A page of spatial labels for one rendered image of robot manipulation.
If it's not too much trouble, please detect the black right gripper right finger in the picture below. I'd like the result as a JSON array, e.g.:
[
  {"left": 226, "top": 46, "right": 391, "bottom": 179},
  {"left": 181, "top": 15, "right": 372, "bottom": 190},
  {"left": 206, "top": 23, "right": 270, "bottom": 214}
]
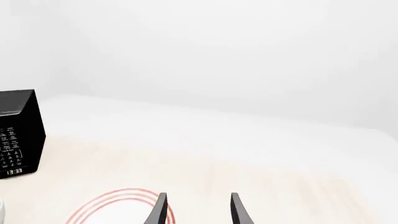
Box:
[{"left": 230, "top": 192, "right": 256, "bottom": 224}]

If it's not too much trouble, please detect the white plate with red rings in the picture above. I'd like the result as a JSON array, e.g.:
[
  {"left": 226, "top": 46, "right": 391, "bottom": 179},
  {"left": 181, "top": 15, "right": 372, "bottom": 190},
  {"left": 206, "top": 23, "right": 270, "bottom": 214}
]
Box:
[{"left": 64, "top": 187, "right": 177, "bottom": 224}]

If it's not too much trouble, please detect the black microwave oven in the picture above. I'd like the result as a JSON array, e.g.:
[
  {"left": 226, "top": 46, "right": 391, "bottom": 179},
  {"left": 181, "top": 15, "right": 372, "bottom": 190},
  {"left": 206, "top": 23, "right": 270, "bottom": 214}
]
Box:
[{"left": 0, "top": 88, "right": 47, "bottom": 180}]

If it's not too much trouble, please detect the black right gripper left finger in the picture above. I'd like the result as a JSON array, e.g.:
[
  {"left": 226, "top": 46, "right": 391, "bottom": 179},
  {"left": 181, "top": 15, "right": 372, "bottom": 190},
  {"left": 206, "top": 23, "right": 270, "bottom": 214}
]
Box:
[{"left": 143, "top": 192, "right": 169, "bottom": 224}]

